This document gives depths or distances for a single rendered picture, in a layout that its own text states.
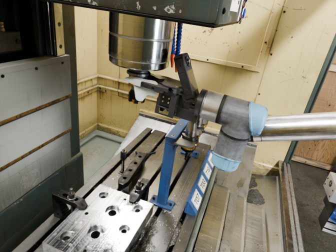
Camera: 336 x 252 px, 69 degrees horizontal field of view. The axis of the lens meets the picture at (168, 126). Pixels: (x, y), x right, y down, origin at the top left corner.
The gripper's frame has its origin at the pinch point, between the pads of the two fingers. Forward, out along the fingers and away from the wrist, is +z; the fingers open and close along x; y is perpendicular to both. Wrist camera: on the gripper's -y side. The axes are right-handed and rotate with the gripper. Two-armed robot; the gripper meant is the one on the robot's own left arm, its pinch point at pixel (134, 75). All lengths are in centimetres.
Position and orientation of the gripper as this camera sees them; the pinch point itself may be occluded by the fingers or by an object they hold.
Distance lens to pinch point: 68.5
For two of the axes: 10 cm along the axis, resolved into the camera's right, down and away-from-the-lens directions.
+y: -1.8, 8.7, 4.6
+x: 3.5, -3.8, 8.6
